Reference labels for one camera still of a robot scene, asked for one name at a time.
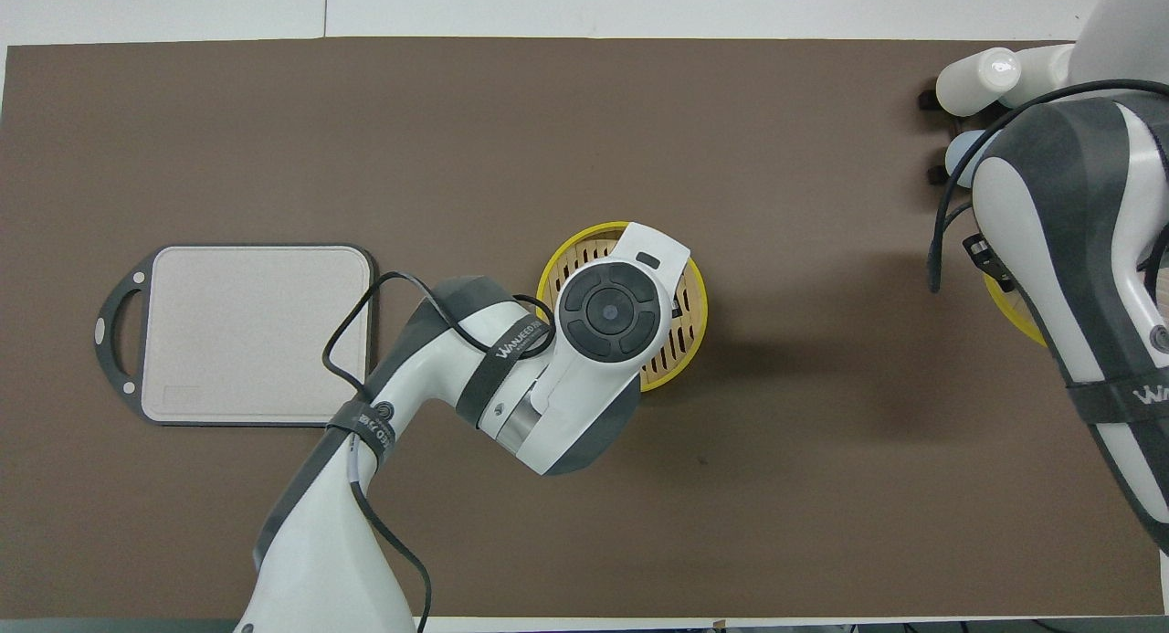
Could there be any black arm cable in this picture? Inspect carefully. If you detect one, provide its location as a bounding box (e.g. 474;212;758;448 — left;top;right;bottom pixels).
927;79;1169;294
321;270;553;633

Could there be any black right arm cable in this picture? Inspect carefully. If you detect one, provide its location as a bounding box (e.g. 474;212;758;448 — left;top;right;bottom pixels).
927;79;1169;294

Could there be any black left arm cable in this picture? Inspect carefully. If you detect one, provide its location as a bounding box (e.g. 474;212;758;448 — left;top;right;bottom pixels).
321;270;553;633

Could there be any light blue cup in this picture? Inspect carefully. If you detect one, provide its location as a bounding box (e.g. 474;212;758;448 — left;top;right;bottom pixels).
944;129;992;188

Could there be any yellow bamboo steamer tier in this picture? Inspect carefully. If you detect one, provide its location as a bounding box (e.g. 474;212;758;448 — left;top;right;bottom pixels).
982;266;1049;348
536;222;709;394

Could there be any brown table mat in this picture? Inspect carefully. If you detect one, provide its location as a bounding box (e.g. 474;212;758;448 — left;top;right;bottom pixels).
0;37;1169;620

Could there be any plain white cup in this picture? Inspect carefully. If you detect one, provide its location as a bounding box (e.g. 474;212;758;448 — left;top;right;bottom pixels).
935;47;1022;118

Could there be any white cutting board grey rim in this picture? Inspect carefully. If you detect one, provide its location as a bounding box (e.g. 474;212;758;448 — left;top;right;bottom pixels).
94;243;378;427

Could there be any black cup rack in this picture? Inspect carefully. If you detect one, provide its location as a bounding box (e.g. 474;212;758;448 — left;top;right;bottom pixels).
918;90;1006;188

